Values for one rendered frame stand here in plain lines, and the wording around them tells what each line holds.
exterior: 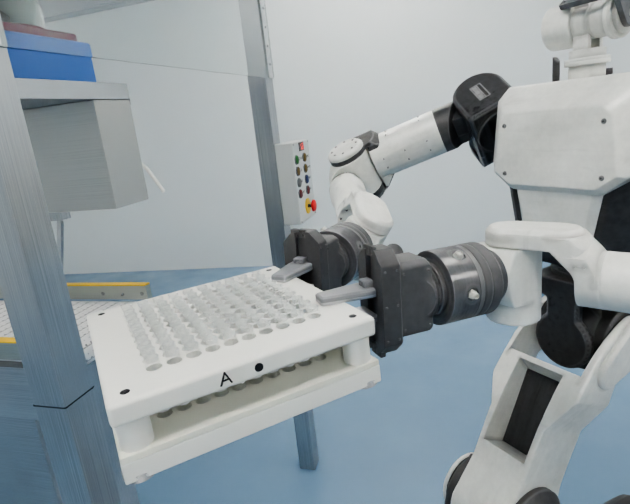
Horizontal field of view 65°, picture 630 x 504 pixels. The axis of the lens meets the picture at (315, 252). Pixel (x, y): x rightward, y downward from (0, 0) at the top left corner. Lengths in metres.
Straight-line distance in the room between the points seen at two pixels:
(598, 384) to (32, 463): 1.03
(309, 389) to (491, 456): 0.54
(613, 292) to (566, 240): 0.07
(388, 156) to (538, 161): 0.31
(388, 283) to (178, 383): 0.23
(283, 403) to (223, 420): 0.06
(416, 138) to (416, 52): 3.17
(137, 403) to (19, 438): 0.74
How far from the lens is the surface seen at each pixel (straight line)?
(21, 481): 1.22
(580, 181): 0.82
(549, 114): 0.83
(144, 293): 1.10
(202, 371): 0.43
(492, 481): 0.95
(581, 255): 0.60
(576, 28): 0.89
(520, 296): 0.63
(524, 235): 0.61
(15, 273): 0.79
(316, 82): 4.24
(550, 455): 0.95
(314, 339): 0.45
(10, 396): 1.02
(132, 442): 0.44
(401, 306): 0.54
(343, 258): 0.69
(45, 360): 0.82
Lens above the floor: 1.28
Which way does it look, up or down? 15 degrees down
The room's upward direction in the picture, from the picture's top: 6 degrees counter-clockwise
